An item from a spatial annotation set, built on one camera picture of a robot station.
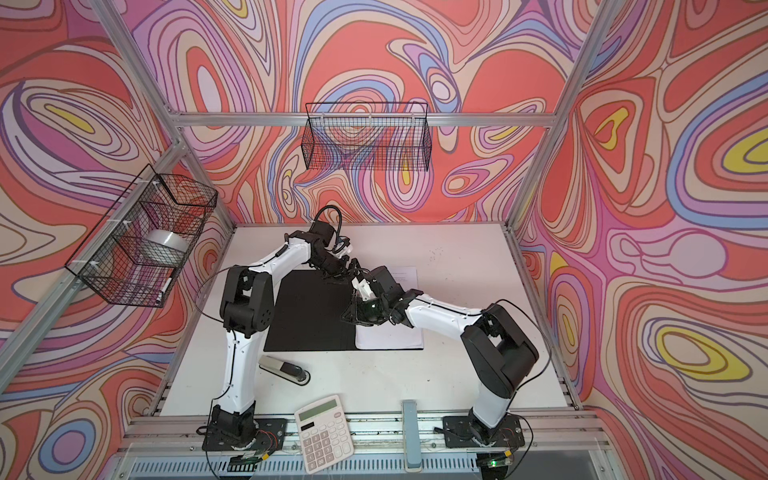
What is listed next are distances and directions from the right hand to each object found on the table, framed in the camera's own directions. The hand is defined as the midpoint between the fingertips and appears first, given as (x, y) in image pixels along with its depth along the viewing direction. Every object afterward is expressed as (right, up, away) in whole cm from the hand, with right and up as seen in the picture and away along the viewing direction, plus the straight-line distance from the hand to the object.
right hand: (346, 324), depth 83 cm
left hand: (+2, +13, +14) cm, 19 cm away
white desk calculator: (-4, -24, -11) cm, 27 cm away
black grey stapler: (-17, -12, -3) cm, 21 cm away
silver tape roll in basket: (-42, +22, -13) cm, 49 cm away
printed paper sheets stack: (+11, -5, +5) cm, 13 cm away
